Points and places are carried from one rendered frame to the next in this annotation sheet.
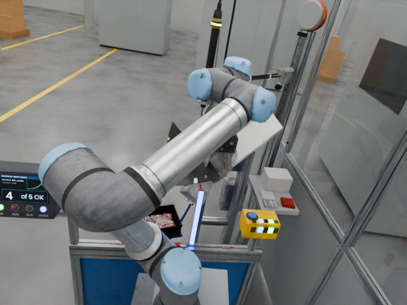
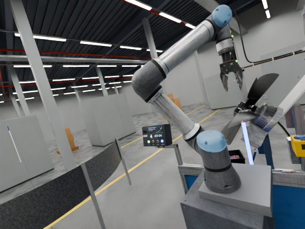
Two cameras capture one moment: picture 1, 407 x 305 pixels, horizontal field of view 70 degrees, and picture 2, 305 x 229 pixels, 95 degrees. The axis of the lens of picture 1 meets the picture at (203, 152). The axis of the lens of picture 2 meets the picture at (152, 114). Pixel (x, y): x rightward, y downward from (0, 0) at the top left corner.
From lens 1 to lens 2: 0.55 m
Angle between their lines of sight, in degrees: 50
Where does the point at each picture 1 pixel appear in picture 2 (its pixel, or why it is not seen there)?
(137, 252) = (185, 134)
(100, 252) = (193, 171)
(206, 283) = (249, 171)
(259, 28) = not seen: outside the picture
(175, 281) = (202, 141)
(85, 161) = not seen: hidden behind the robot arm
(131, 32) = (225, 99)
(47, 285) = not seen: hidden behind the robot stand
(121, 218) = (144, 75)
